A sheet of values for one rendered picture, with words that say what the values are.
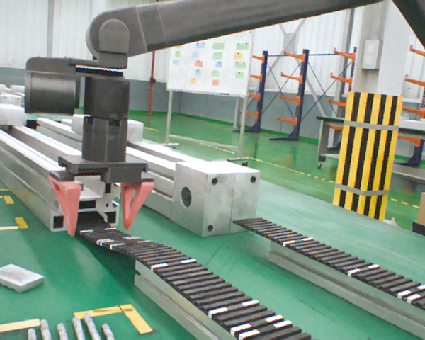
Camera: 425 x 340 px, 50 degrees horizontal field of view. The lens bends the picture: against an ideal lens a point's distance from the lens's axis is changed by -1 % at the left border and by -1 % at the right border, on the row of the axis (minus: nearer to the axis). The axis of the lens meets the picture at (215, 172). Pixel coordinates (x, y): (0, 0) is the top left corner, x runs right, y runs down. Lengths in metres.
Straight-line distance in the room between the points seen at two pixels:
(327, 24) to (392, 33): 7.77
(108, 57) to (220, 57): 6.00
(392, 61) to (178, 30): 3.45
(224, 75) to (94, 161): 5.94
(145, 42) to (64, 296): 0.31
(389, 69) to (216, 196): 3.38
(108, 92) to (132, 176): 0.11
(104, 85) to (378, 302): 0.40
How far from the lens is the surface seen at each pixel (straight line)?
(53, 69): 0.59
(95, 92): 0.59
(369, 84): 4.14
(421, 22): 0.82
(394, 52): 4.02
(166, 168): 0.75
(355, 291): 0.54
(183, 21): 0.61
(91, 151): 0.60
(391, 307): 0.51
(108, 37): 0.57
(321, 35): 11.75
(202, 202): 0.67
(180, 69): 7.04
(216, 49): 6.63
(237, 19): 0.64
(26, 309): 0.47
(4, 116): 1.21
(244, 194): 0.70
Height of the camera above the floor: 0.99
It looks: 10 degrees down
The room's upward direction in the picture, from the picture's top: 5 degrees clockwise
